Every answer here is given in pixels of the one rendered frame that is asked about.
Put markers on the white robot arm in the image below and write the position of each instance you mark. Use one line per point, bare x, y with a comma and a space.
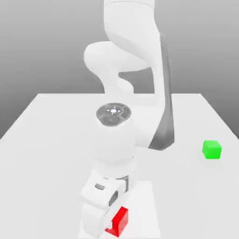
115, 141

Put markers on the small red cube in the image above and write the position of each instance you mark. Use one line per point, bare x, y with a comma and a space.
122, 220

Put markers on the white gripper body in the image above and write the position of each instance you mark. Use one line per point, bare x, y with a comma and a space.
93, 220

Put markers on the small green cube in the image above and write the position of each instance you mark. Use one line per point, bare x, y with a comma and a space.
212, 150

